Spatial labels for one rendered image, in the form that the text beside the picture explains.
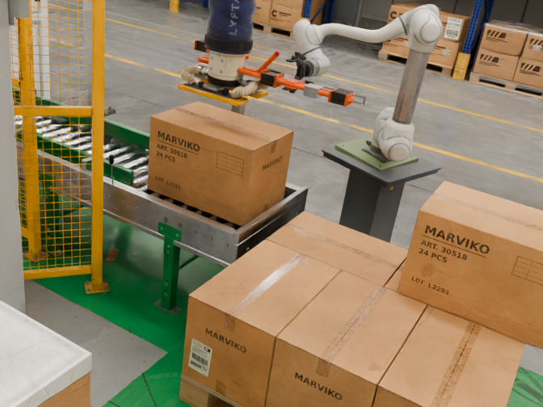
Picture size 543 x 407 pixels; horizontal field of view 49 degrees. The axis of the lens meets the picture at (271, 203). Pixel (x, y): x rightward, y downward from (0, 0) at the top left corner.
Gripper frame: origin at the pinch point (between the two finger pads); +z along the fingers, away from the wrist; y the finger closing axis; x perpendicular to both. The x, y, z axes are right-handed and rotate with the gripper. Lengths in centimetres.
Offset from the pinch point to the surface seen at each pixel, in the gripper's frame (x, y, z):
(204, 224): 8, 65, 49
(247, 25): 15.9, -21.6, 15.5
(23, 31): 114, -4, 57
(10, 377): -43, 21, 196
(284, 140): -4.0, 31.5, 1.8
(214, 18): 28.2, -23.3, 24.3
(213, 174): 16, 47, 32
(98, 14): 66, -20, 57
